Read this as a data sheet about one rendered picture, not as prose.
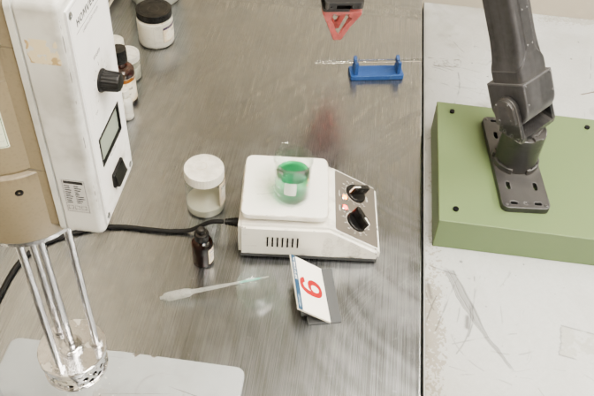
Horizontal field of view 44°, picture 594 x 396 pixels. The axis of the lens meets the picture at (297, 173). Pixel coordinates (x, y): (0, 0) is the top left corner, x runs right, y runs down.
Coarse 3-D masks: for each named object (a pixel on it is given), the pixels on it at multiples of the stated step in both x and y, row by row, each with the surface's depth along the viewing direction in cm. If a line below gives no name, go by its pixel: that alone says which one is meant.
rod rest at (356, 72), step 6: (354, 66) 136; (360, 66) 139; (366, 66) 139; (372, 66) 139; (378, 66) 139; (384, 66) 139; (390, 66) 139; (396, 66) 138; (348, 72) 139; (354, 72) 137; (360, 72) 137; (366, 72) 138; (372, 72) 138; (378, 72) 138; (384, 72) 138; (390, 72) 138; (396, 72) 138; (402, 72) 138; (354, 78) 137; (360, 78) 137; (366, 78) 137; (372, 78) 137; (378, 78) 137; (384, 78) 137; (390, 78) 138; (396, 78) 138; (402, 78) 138
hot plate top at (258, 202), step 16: (256, 160) 108; (272, 160) 108; (320, 160) 109; (256, 176) 106; (272, 176) 106; (320, 176) 106; (256, 192) 103; (272, 192) 104; (320, 192) 104; (256, 208) 101; (272, 208) 101; (288, 208) 102; (304, 208) 102; (320, 208) 102
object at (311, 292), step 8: (296, 264) 101; (304, 264) 102; (304, 272) 101; (312, 272) 103; (304, 280) 100; (312, 280) 101; (320, 280) 103; (304, 288) 99; (312, 288) 100; (320, 288) 102; (304, 296) 98; (312, 296) 99; (320, 296) 100; (304, 304) 97; (312, 304) 98; (320, 304) 99; (312, 312) 97; (320, 312) 98
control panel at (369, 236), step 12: (336, 180) 109; (348, 180) 111; (336, 192) 107; (372, 192) 112; (336, 204) 105; (348, 204) 107; (360, 204) 109; (372, 204) 110; (336, 216) 104; (372, 216) 109; (336, 228) 102; (348, 228) 104; (372, 228) 107; (372, 240) 105
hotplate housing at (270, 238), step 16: (240, 208) 104; (240, 224) 102; (256, 224) 102; (272, 224) 102; (288, 224) 102; (304, 224) 102; (320, 224) 102; (240, 240) 104; (256, 240) 103; (272, 240) 103; (288, 240) 103; (304, 240) 103; (320, 240) 103; (336, 240) 103; (352, 240) 103; (272, 256) 106; (288, 256) 106; (304, 256) 106; (320, 256) 106; (336, 256) 105; (352, 256) 105; (368, 256) 105
